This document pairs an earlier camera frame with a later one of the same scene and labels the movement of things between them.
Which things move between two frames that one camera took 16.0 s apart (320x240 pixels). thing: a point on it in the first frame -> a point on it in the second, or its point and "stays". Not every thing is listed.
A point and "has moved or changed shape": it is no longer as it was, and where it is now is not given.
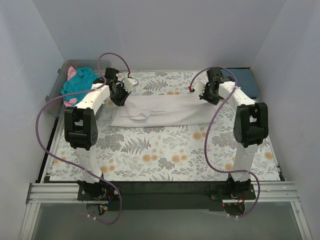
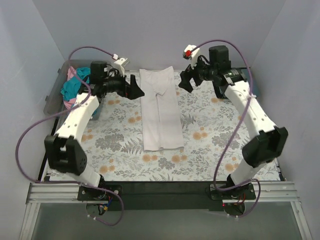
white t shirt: x=144 y=110 has moved or changed shape
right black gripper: x=208 y=94 -> x=194 y=75
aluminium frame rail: x=266 y=193 stays
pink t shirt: x=70 y=102 stays
